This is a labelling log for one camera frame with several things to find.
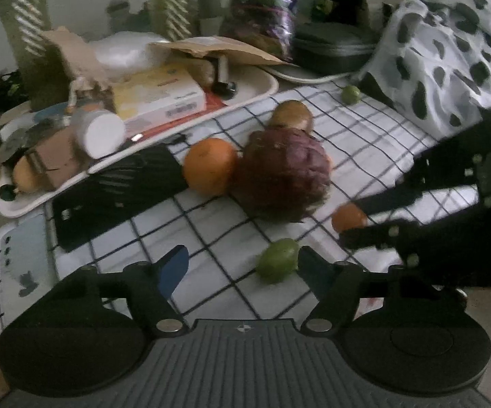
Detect tall ribbed glass vase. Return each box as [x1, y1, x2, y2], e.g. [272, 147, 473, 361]
[149, 0, 197, 41]
[0, 0, 65, 109]

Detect yellow cardboard box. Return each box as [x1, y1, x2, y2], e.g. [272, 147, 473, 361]
[111, 66, 207, 122]

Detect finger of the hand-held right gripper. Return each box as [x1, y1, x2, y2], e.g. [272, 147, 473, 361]
[340, 212, 484, 266]
[351, 144, 482, 217]

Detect brown leather pouch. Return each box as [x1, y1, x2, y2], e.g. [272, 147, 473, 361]
[26, 130, 91, 192]

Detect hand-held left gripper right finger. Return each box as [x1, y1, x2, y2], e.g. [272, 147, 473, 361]
[298, 245, 429, 336]

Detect white plastic tray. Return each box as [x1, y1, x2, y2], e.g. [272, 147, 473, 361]
[0, 62, 279, 219]

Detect large orange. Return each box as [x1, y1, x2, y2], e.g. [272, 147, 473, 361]
[182, 137, 239, 197]

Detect brown paper bag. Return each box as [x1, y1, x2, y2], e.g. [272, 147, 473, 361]
[41, 27, 114, 94]

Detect light blue smartphone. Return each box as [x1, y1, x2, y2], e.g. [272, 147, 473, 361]
[0, 215, 59, 307]

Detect white flat plate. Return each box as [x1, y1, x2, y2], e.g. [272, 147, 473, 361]
[262, 66, 357, 85]

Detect open grey box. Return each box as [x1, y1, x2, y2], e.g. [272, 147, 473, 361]
[326, 0, 386, 30]

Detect black notebook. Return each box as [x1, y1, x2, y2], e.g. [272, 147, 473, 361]
[52, 142, 191, 253]

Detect clear plastic bag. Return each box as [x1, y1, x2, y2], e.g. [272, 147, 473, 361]
[89, 32, 171, 81]

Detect grey cylindrical bottle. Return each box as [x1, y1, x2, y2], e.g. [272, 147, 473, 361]
[194, 0, 225, 37]

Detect black checked white cloth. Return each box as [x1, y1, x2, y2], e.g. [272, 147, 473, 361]
[0, 79, 491, 336]

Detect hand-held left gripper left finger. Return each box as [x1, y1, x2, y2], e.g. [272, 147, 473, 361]
[58, 245, 191, 336]

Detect brown paper envelope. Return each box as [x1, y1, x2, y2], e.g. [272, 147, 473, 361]
[148, 36, 299, 69]

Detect black and white device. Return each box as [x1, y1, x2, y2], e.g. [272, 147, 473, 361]
[209, 55, 238, 96]

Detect white cylindrical jar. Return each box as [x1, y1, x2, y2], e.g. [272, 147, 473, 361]
[71, 108, 127, 159]

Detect small orange mandarin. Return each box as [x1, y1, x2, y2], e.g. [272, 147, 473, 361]
[331, 203, 369, 234]

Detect black zip case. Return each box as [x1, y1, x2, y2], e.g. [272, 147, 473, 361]
[291, 21, 384, 75]

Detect dark grey bottle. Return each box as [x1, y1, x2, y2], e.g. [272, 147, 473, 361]
[107, 0, 133, 30]

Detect golden brown round fruit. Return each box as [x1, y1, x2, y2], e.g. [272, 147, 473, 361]
[268, 100, 314, 134]

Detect green oval fruit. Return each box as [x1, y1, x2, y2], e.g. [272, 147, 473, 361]
[256, 238, 300, 285]

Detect cow print blanket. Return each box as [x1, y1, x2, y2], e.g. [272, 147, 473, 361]
[349, 0, 491, 137]

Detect purple foil bag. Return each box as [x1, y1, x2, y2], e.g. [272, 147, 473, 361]
[222, 0, 314, 62]

